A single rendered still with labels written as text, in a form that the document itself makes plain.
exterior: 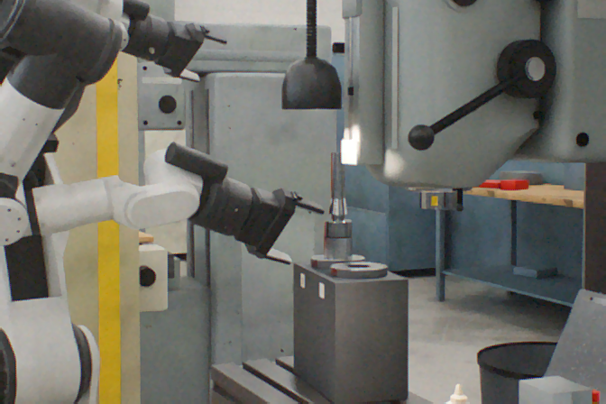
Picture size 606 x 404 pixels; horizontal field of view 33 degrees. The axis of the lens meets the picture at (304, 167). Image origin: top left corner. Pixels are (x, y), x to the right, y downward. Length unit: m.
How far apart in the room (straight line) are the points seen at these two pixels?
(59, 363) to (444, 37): 0.82
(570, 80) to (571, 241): 6.45
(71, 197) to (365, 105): 0.51
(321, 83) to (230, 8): 9.70
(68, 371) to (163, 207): 0.32
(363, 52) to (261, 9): 9.78
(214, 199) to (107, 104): 1.38
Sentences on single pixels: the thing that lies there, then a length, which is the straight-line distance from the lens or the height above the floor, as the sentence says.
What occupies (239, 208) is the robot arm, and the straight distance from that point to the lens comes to 1.59.
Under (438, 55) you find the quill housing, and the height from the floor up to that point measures 1.47.
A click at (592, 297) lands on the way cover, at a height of 1.12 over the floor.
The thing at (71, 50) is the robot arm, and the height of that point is 1.49.
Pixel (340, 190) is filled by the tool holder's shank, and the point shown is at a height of 1.28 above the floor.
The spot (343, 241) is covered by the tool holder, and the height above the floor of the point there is 1.19.
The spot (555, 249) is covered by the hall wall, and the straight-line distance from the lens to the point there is 7.87.
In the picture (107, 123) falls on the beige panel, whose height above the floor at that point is 1.38.
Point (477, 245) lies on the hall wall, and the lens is 8.68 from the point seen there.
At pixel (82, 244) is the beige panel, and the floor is 1.04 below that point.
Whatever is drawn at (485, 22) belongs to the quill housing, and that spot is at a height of 1.51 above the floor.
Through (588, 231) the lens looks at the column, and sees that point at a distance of 1.66.
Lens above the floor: 1.40
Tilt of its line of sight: 3 degrees down
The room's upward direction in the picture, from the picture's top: straight up
